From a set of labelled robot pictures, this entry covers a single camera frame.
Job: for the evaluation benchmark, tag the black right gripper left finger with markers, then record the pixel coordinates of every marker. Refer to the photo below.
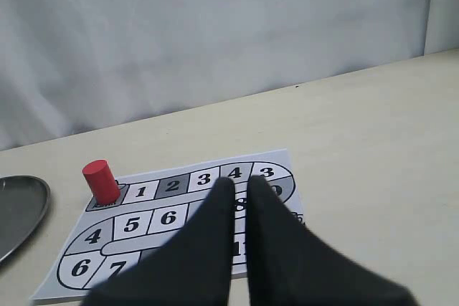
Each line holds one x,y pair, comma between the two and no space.
193,268

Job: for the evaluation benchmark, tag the paper number game board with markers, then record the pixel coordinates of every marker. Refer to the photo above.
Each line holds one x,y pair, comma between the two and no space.
151,208

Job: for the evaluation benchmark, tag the round steel plate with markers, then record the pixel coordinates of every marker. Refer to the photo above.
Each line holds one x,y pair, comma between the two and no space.
24,203

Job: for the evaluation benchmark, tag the white backdrop curtain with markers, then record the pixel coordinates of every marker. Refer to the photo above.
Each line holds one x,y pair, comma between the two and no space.
70,66

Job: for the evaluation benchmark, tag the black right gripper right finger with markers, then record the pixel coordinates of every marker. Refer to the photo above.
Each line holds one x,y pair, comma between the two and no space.
287,264

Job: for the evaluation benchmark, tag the red cylinder game piece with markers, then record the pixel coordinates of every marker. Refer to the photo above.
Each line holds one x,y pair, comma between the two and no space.
101,182

